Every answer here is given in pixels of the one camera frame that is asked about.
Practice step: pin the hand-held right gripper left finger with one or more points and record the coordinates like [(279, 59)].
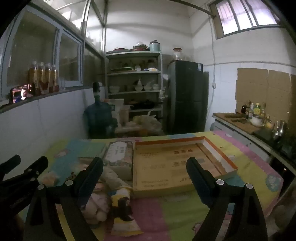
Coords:
[(93, 170)]

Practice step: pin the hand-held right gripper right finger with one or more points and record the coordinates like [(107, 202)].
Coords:
[(198, 180)]

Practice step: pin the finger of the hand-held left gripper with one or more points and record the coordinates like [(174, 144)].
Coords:
[(10, 163), (38, 166)]

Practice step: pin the white patterned socks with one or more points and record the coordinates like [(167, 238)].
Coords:
[(113, 179)]

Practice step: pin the cream plush toy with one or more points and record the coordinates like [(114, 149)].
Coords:
[(98, 205)]

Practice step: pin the orange-rimmed cardboard box tray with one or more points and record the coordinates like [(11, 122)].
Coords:
[(161, 166)]

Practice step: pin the yellow cartoon print sock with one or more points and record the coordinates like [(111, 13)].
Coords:
[(123, 208)]

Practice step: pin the peach soft item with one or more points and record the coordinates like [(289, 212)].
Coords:
[(50, 179)]

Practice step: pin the floral tissue pack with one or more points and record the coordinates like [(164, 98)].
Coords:
[(118, 157)]

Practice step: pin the cartoon play mat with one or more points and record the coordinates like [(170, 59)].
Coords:
[(175, 217)]

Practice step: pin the blue water jug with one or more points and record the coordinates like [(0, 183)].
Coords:
[(98, 118)]

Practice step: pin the white sack with green label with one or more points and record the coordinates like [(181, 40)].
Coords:
[(116, 111)]

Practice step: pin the translucent plastic container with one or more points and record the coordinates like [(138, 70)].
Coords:
[(126, 114)]

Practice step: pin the kitchen counter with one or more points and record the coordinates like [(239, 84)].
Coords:
[(259, 143)]

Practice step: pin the clear plastic bag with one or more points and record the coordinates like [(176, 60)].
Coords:
[(148, 125)]

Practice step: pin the wooden cutting board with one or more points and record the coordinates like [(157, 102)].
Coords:
[(231, 117)]

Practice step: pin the black water pump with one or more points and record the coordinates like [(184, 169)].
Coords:
[(96, 89)]

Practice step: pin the white bowl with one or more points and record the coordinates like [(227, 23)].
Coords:
[(257, 121)]

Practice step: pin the dark refrigerator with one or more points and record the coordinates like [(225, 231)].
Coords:
[(185, 97)]

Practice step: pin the metal storage shelf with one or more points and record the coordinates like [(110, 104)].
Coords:
[(134, 92)]

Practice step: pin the row of condiment bottles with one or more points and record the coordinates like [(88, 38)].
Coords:
[(256, 108)]

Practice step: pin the steel kettle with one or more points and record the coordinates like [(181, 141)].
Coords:
[(279, 131)]

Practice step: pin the sliding glass window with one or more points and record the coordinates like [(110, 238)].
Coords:
[(34, 51)]

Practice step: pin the red-rimmed pan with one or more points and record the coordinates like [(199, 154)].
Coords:
[(120, 49)]

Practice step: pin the glass jar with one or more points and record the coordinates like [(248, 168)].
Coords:
[(177, 54)]

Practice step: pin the pot with glass lid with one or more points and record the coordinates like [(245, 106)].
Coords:
[(140, 46)]

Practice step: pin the teal enamel container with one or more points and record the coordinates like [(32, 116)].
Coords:
[(155, 45)]

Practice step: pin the barred window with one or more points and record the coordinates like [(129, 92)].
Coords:
[(242, 16)]

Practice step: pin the metal pipe rod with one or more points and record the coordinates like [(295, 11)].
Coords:
[(201, 7)]

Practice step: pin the cardboard wall sheet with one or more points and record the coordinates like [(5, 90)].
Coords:
[(272, 90)]

